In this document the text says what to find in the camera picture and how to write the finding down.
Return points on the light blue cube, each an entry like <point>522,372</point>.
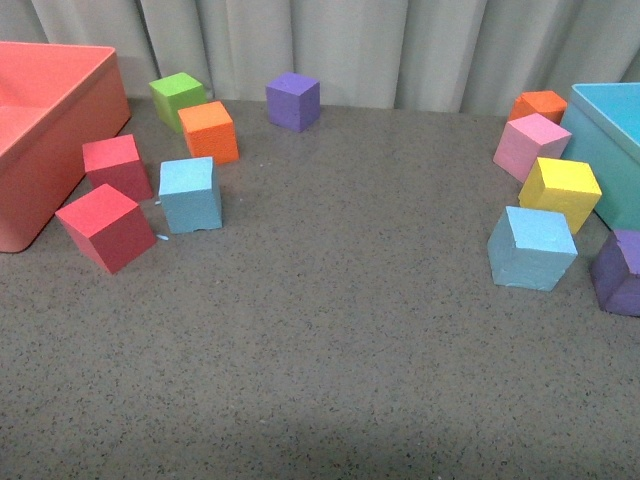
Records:
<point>190,196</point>
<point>530,248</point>

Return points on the purple foam cube back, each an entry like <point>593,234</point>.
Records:
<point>293,101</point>

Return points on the purple foam cube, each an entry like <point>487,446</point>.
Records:
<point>293,101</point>
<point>615,273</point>

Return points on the orange foam cube left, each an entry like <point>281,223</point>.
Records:
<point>209,131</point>

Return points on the orange foam cube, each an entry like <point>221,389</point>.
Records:
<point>546,103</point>
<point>209,131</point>

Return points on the green foam cube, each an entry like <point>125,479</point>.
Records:
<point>173,93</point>

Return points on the red foam cube front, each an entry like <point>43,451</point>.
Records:
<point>108,227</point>

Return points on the red foam cube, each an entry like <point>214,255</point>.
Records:
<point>108,227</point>
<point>116,161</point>

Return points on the red foam cube rear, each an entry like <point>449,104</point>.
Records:
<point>116,161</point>

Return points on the pink foam cube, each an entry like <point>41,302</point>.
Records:
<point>525,139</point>

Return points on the grey curtain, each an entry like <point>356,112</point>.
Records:
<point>446,56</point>

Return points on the yellow foam cube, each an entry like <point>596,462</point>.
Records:
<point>565,186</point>

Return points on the orange foam cube right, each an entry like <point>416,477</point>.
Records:
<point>546,103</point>

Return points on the purple foam cube right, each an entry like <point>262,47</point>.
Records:
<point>615,273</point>

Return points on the red plastic bin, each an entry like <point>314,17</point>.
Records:
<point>54,99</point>

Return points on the light blue plastic bin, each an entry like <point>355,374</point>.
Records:
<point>603,119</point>

